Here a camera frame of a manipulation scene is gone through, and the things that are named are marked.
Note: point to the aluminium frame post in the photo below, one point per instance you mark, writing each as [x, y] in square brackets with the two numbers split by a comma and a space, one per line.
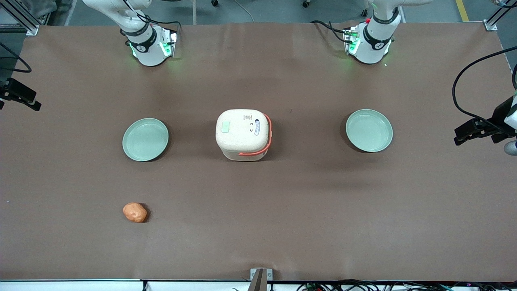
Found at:
[22, 18]
[496, 18]

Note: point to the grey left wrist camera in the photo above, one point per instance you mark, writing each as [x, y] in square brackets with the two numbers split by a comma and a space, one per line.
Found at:
[511, 148]

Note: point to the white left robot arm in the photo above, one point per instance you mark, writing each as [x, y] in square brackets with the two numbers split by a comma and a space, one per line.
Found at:
[369, 46]

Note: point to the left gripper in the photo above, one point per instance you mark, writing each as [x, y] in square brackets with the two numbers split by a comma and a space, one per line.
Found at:
[499, 112]

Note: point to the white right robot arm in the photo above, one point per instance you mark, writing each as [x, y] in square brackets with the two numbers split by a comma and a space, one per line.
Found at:
[147, 48]

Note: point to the pale green round plate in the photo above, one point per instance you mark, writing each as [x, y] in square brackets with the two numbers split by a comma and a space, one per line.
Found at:
[145, 139]
[369, 130]

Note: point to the orange-brown potato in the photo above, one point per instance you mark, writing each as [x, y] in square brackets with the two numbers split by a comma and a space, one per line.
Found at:
[135, 212]

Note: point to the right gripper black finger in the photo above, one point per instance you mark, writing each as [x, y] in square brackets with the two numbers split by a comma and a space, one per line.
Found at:
[34, 106]
[20, 89]

